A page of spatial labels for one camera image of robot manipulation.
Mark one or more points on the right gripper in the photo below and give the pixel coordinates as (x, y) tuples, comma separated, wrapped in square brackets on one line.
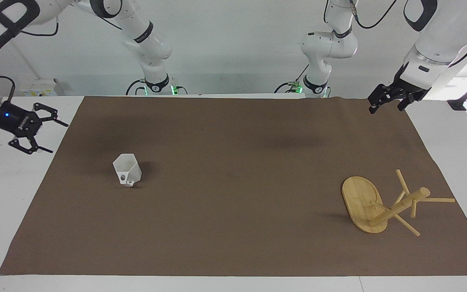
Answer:
[(16, 120)]

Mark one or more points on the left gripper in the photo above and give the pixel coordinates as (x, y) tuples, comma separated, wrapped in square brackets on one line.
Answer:
[(408, 87)]

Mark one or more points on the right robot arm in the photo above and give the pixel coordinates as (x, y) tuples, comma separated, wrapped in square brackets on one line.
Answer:
[(144, 38)]

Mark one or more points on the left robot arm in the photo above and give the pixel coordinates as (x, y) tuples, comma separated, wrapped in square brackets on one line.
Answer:
[(432, 36)]

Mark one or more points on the white angular cup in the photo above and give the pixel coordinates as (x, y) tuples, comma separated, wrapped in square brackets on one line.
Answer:
[(128, 168)]

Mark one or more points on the wooden cup rack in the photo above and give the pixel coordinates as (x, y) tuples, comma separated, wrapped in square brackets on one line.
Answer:
[(363, 205)]

